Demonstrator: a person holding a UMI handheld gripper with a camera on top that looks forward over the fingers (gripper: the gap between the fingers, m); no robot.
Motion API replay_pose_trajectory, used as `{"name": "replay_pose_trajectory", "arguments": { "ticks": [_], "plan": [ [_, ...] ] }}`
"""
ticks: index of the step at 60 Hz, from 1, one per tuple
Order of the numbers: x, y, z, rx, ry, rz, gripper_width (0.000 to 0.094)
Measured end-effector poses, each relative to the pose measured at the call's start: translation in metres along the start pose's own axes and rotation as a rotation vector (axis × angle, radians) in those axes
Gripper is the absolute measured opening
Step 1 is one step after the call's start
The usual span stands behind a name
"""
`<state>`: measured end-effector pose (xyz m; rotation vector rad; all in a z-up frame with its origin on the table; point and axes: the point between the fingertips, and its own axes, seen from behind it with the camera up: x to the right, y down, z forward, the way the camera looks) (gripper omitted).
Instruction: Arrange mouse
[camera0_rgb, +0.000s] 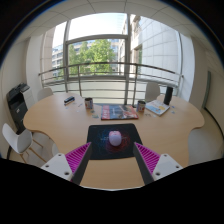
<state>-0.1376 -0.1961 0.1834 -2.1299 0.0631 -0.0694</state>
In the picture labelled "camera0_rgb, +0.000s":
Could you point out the white cup with blue print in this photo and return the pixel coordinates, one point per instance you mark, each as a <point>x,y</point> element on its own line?
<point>88,103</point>

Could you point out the small black stapler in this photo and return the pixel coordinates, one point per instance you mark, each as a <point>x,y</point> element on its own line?
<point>69,99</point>

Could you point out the white cup with red print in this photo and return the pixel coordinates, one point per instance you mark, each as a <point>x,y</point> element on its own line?
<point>141,106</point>

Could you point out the black mouse pad red-blue print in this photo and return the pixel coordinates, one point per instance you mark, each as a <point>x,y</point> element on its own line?
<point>98,138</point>

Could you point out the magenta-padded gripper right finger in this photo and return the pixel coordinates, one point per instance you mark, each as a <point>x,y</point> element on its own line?
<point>165,165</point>

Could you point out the grey metal balcony railing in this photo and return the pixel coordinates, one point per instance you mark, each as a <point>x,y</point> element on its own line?
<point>110,63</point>

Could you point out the black cylindrical speaker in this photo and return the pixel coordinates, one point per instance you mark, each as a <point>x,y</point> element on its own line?
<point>168,95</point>

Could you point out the black and white printer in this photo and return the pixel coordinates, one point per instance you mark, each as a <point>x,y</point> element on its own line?
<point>18,105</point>

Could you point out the white chair wooden legs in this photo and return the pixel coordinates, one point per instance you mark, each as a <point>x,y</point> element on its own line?
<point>16,140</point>

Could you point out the red-edged magazine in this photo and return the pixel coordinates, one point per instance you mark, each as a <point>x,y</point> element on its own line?
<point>118,112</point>

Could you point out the pink and lilac computer mouse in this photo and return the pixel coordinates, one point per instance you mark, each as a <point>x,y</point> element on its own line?
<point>115,138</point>

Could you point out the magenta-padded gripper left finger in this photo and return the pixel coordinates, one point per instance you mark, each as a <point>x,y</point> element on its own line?
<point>60,165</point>

